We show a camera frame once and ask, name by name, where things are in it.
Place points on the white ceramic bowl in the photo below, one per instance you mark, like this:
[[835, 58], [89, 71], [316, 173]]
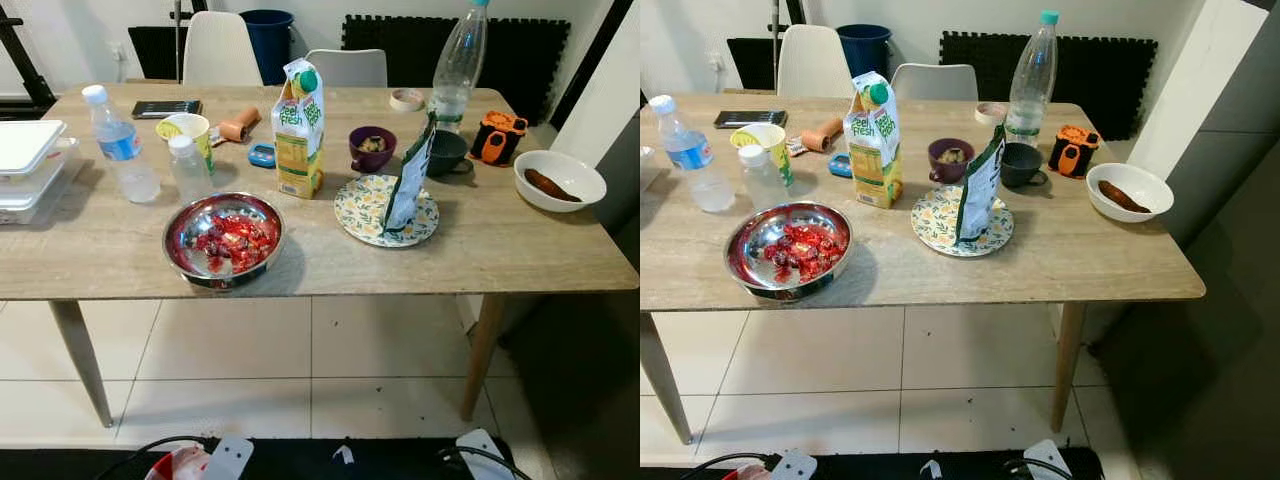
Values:
[[585, 185], [1155, 195]]

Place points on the water bottle blue label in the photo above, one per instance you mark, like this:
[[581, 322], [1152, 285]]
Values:
[[120, 150], [690, 155]]

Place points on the steel bowl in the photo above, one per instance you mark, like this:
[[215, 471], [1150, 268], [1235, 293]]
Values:
[[741, 245], [179, 235]]

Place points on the brown sausage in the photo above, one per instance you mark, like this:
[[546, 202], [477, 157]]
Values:
[[1122, 196], [550, 185]]

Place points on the small clear plastic bottle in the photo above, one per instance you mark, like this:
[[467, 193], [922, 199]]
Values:
[[190, 180], [762, 190]]

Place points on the light wooden dining table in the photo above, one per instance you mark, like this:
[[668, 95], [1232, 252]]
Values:
[[1080, 270], [480, 250]]

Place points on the red candy pile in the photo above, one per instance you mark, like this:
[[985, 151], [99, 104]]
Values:
[[235, 240], [800, 250]]

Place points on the black smartphone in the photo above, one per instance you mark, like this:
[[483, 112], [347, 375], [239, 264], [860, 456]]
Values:
[[750, 119], [167, 109]]

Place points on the yellow paper cup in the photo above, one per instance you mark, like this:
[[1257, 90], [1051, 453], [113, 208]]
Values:
[[772, 138], [195, 128]]

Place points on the orange black device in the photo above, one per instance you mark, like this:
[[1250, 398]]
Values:
[[1073, 152], [500, 140]]

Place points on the dark green cup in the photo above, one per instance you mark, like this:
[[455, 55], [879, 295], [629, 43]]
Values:
[[448, 155], [1020, 165]]

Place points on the orange wooden grinder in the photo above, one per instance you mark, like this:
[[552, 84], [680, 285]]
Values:
[[240, 125], [822, 135]]

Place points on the black foam tile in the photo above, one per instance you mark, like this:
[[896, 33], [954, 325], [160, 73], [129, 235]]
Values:
[[752, 62], [155, 50]]

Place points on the blue digital timer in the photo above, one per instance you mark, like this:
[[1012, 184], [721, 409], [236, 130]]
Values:
[[262, 155], [841, 165]]

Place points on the green snack bag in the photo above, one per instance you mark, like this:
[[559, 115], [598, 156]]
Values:
[[980, 195], [410, 185]]

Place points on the grey barbell bar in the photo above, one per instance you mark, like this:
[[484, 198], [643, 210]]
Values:
[[180, 40], [777, 45]]

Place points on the yellow juice carton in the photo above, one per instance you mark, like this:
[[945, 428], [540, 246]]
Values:
[[873, 160], [298, 150]]

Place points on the large clear bottle teal cap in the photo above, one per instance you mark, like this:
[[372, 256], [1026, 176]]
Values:
[[460, 70], [1032, 85]]

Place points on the white shell chair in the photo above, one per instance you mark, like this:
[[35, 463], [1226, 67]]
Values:
[[815, 60], [220, 50]]

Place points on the beige tape roll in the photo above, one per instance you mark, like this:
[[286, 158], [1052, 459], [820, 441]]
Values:
[[984, 113], [398, 100]]

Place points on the maroon cup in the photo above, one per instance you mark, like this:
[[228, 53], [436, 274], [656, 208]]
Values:
[[948, 170], [370, 158]]

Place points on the floral plate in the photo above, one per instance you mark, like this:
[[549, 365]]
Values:
[[930, 215], [355, 205]]

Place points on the blue bin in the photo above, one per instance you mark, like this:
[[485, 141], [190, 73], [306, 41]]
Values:
[[870, 50], [275, 40]]

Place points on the grey shell chair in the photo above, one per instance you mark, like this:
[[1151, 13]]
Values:
[[345, 68], [935, 82]]

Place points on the white wall socket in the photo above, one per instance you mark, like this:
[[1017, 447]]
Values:
[[717, 62], [117, 52]]

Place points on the black foam wall mat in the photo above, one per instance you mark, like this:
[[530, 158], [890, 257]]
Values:
[[520, 60], [1110, 80]]

